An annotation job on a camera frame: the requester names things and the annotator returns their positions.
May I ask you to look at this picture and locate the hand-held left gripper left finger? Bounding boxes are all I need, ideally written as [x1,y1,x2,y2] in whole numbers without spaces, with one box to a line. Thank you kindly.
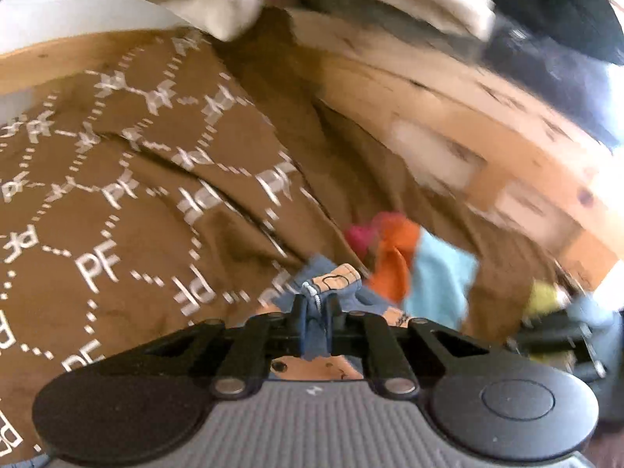
[139,295,308,395]

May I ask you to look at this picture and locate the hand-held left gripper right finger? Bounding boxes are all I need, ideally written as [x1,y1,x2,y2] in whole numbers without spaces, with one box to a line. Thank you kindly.
[326,297,491,398]

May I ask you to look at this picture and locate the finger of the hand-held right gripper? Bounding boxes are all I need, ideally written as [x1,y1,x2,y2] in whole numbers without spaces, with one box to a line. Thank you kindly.
[517,313,588,354]

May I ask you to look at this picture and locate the blue printed pants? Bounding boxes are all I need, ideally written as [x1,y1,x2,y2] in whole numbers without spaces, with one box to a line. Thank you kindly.
[253,252,415,382]

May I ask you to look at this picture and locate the yellow-green bed sheet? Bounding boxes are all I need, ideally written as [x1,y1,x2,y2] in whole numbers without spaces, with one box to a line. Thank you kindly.
[525,279,562,323]

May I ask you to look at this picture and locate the colourful striped blanket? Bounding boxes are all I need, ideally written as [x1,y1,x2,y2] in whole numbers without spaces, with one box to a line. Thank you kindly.
[344,211,481,332]

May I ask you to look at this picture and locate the brown patterned blanket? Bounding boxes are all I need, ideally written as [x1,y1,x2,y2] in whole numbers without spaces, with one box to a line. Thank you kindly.
[0,10,561,465]

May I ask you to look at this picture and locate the dark cloth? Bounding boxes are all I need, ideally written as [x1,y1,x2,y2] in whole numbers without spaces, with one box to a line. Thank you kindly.
[482,0,624,149]

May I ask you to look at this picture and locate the grey cloth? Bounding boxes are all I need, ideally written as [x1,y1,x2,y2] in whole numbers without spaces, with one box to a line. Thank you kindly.
[273,0,488,47]

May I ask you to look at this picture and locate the wooden bed frame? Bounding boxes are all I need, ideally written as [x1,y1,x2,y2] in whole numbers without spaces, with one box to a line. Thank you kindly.
[0,10,624,313]

